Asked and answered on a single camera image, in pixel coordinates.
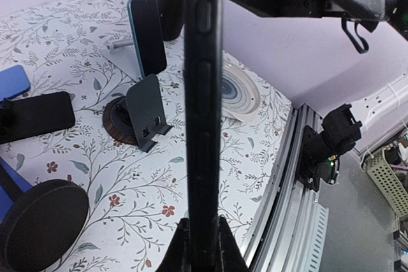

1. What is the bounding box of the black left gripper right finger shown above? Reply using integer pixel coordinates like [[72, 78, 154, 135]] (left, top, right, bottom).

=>
[[216, 216, 250, 272]]

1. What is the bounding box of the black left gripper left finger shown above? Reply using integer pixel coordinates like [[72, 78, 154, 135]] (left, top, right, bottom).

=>
[[157, 218, 192, 272]]

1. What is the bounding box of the round wooden base phone stand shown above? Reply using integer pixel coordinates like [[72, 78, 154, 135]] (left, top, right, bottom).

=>
[[102, 73, 175, 152]]

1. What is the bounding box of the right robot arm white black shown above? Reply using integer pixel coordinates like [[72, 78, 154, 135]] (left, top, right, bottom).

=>
[[224, 0, 407, 152]]

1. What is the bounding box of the black gooseneck round-base phone stand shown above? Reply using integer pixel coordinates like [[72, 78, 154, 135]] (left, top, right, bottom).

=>
[[0, 98, 90, 272]]

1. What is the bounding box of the black phone front edge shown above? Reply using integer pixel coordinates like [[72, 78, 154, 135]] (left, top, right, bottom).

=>
[[184, 0, 222, 271]]

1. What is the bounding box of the blue phone near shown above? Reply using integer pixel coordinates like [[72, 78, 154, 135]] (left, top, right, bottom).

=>
[[1, 159, 32, 222]]

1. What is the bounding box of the blue phone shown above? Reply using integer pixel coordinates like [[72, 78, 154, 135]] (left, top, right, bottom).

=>
[[1, 159, 32, 222], [0, 65, 31, 101]]

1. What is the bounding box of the black phone on gooseneck stand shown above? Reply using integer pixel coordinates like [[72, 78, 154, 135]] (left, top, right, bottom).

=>
[[1, 91, 76, 144]]

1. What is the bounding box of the blue phone far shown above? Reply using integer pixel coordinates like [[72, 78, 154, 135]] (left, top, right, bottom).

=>
[[0, 65, 31, 101]]

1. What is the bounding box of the round swirl ceramic plate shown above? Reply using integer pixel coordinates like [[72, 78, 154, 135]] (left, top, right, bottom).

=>
[[221, 60, 261, 123]]

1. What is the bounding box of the perforated metal box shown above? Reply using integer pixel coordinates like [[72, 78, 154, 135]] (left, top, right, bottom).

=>
[[365, 148, 407, 218]]

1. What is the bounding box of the dark brown cylinder cup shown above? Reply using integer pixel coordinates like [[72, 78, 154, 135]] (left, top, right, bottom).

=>
[[157, 0, 184, 41]]

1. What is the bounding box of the aluminium front rail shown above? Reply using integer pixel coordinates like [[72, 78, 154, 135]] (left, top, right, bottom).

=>
[[240, 104, 328, 271]]

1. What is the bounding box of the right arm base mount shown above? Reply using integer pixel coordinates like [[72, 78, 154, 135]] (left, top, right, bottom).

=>
[[296, 125, 336, 192]]

